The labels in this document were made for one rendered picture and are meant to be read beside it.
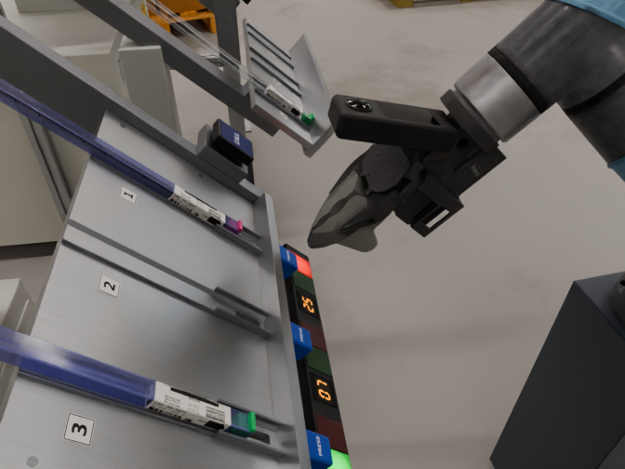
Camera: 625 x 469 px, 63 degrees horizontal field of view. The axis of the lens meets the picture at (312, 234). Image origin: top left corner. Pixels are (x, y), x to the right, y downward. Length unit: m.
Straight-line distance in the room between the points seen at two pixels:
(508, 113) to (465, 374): 0.96
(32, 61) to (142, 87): 0.31
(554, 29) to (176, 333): 0.39
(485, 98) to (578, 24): 0.09
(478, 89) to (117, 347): 0.36
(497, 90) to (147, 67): 0.52
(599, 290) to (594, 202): 1.23
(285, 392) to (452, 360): 0.99
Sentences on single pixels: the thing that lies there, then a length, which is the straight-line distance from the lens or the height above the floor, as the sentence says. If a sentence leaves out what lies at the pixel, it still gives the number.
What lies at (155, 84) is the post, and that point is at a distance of 0.84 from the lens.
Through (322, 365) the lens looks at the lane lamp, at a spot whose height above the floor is 0.65.
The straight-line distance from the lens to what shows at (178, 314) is 0.42.
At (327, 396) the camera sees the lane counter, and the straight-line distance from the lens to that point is 0.52.
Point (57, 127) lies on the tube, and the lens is 0.48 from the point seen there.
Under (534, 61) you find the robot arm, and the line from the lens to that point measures 0.49.
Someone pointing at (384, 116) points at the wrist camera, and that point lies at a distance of 0.47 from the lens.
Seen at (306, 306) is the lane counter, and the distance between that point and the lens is 0.58.
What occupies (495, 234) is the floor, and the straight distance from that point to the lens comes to 1.78.
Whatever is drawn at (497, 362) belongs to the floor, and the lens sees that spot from 1.42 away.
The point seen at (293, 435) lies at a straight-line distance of 0.41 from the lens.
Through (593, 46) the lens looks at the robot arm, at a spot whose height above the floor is 0.94.
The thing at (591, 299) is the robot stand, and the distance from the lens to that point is 0.83.
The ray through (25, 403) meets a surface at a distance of 0.32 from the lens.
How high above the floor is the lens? 1.09
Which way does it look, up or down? 41 degrees down
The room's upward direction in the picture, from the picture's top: straight up
